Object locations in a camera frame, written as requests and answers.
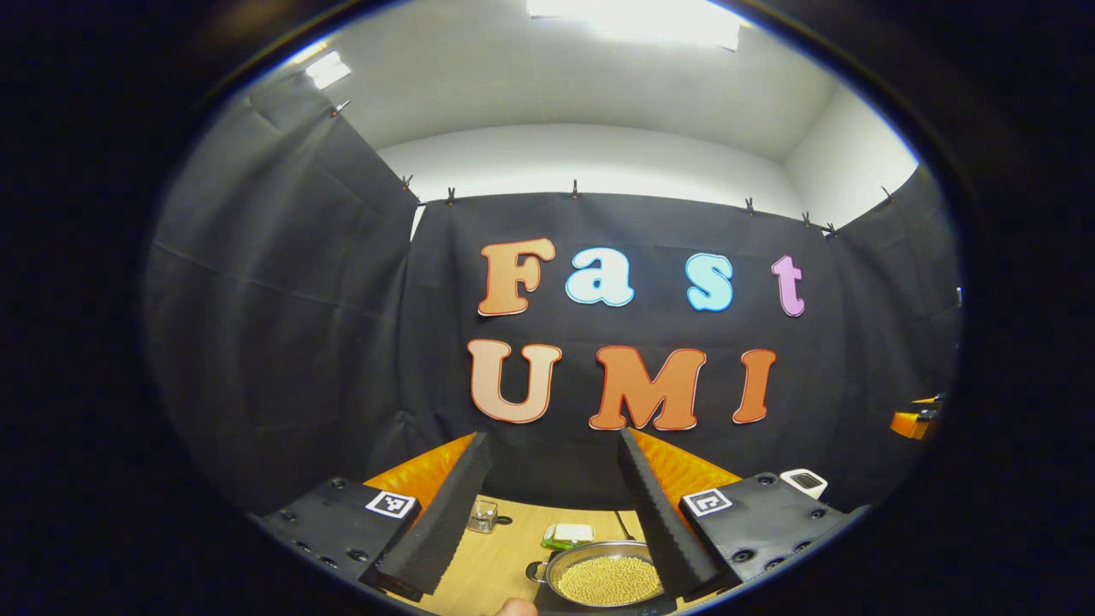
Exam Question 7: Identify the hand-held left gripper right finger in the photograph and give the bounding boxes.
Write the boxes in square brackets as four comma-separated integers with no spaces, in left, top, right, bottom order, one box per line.
[616,426,873,604]

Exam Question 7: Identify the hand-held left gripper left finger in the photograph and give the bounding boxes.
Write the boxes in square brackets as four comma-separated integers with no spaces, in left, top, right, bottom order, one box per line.
[255,430,494,604]

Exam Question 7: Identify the pile of yellow soybeans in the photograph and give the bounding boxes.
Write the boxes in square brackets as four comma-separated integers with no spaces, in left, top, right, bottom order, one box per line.
[556,556,666,607]

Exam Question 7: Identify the stainless steel pot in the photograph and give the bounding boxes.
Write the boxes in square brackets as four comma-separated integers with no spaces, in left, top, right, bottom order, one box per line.
[524,539,677,610]

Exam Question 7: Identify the black induction cooktop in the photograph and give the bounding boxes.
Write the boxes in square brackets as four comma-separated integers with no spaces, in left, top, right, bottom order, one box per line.
[532,586,681,616]

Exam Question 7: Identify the sandwich with lettuce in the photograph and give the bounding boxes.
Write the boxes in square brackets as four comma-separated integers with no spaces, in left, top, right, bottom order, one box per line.
[541,522,596,551]

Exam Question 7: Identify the white toaster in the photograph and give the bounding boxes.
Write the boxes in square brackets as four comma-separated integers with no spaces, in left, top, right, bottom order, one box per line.
[778,467,829,501]

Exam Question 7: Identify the black backdrop cloth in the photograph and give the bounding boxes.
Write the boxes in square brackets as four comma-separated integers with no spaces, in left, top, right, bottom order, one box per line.
[144,73,963,548]

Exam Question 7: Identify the row of black clips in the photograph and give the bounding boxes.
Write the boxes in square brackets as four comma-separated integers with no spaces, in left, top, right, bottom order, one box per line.
[332,100,895,238]

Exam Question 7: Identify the small ceiling light panel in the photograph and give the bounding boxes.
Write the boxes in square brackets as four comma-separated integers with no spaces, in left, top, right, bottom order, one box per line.
[305,51,352,91]

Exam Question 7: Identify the large ceiling light panel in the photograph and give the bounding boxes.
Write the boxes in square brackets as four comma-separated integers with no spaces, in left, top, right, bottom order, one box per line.
[526,0,745,50]

